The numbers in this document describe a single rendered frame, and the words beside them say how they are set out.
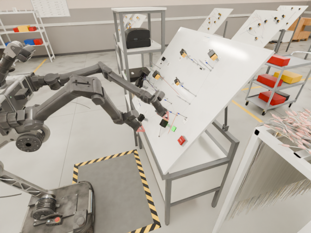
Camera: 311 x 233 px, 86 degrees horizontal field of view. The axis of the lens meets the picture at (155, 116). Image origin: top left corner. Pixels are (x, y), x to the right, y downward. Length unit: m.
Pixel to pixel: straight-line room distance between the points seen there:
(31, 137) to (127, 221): 1.28
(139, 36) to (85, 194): 1.82
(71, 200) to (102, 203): 0.36
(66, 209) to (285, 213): 2.28
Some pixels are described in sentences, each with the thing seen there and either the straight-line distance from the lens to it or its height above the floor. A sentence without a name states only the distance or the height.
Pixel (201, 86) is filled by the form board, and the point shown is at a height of 1.38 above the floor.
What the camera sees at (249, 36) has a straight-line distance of 5.58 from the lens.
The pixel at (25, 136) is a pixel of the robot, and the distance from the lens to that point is 1.37.
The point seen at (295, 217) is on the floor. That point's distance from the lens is 2.52.
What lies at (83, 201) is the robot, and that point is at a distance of 2.04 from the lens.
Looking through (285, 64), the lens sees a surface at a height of 1.00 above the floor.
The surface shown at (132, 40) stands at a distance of 2.07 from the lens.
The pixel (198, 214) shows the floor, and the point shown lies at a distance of 2.13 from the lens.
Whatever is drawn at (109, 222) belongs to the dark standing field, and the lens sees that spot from 2.12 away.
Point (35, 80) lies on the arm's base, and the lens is 1.44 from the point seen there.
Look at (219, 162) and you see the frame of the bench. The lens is 1.51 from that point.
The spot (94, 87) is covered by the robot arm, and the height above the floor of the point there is 1.61.
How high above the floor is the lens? 1.90
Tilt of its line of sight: 35 degrees down
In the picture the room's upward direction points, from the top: 2 degrees counter-clockwise
